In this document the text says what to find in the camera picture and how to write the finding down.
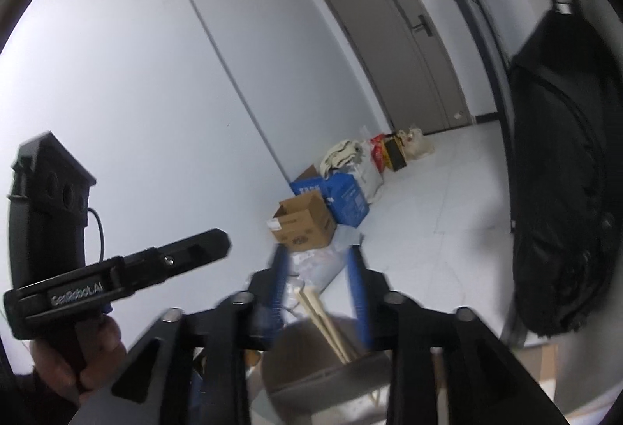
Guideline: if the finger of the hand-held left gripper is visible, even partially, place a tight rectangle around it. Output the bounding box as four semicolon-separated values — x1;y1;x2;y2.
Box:
121;227;232;296

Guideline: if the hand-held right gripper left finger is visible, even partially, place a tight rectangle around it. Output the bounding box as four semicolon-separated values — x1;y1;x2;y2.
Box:
97;245;293;425

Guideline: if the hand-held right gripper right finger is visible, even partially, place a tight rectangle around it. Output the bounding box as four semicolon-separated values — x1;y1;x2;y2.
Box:
343;245;570;425

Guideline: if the grey utensil holder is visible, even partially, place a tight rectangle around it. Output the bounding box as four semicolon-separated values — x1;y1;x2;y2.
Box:
260;315;395;425

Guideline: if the person's left forearm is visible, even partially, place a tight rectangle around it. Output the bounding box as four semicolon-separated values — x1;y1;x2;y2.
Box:
0;369;127;425

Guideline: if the person's left hand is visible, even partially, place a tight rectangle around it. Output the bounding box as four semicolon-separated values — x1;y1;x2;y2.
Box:
29;313;128;409

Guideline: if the clear plastic bag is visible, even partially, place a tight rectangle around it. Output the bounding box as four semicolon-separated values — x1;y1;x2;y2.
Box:
286;230;364;310

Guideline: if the brown cardboard box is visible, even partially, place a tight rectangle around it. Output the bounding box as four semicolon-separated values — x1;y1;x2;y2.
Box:
266;190;338;252

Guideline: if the blue cardboard box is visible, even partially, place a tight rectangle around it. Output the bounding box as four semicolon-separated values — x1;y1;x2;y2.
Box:
290;167;370;227

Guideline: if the red plastic bag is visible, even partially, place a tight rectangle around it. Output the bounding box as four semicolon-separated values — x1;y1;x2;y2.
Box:
370;135;391;173

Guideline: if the yellow and black box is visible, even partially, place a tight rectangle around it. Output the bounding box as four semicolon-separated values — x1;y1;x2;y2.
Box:
383;135;409;172

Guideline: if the beige plastic bag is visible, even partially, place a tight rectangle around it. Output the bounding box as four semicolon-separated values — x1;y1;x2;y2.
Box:
396;126;437;161

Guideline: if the black hanging bag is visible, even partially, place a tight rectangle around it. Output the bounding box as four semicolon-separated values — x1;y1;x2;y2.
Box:
507;7;622;339

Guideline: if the grey door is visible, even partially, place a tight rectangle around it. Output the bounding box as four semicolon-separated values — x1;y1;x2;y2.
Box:
310;0;474;137

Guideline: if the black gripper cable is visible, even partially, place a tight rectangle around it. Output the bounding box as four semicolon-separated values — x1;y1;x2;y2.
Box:
86;208;106;261

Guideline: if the black metal rack frame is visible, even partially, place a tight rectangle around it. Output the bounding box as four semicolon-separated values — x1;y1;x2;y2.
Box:
452;0;517;348

